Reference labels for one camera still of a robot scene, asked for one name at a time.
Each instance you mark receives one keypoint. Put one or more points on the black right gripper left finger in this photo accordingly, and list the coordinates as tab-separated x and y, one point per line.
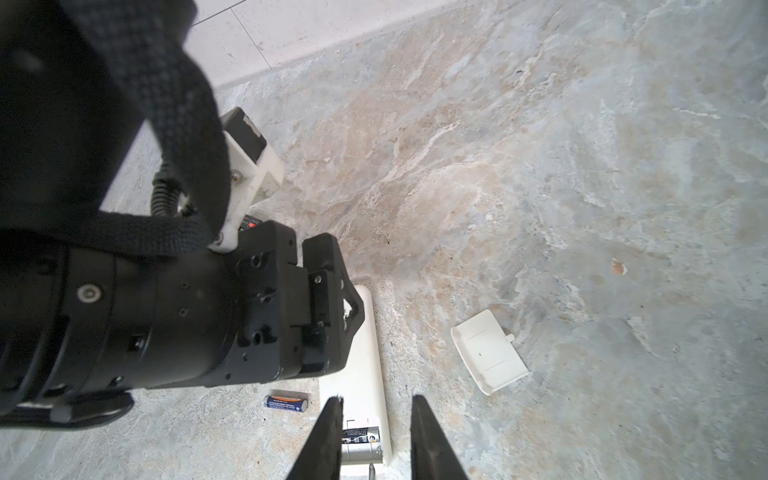
321	456

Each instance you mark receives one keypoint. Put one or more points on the white remote control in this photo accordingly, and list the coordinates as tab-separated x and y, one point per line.
360	384

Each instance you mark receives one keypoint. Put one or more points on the white battery cover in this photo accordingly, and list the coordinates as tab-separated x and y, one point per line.
488	353

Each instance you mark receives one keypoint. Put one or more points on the orange battery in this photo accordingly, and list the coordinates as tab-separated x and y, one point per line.
287	403

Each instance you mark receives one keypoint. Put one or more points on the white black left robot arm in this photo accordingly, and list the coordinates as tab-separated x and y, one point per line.
129	259

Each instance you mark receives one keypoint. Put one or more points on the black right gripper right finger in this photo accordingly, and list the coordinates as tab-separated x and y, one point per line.
432	457

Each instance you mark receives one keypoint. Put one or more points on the black remote control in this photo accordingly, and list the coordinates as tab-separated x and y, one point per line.
249	222

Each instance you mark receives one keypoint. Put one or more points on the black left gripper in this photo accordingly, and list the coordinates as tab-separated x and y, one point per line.
275	340

